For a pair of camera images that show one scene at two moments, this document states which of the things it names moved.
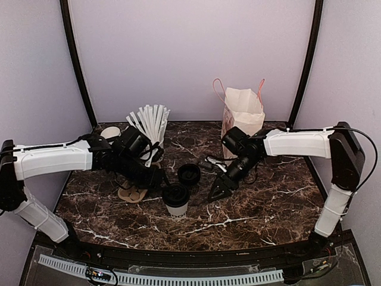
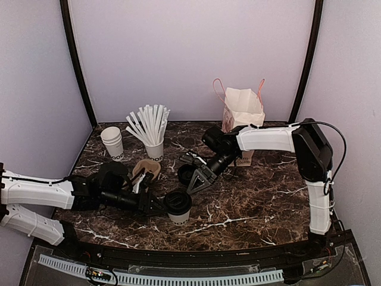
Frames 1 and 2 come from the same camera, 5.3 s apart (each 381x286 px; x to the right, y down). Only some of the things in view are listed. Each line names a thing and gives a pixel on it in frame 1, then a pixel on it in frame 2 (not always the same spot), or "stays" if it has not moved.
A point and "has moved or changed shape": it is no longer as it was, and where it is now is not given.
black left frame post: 69,35 stays
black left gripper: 153,180 → 144,204
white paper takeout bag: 243,108 stays
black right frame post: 310,62 stays
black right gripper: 224,187 → 198,174
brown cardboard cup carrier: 132,195 has moved or changed shape
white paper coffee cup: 177,212 → 180,220
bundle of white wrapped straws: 152,120 stays
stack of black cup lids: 189,174 stays
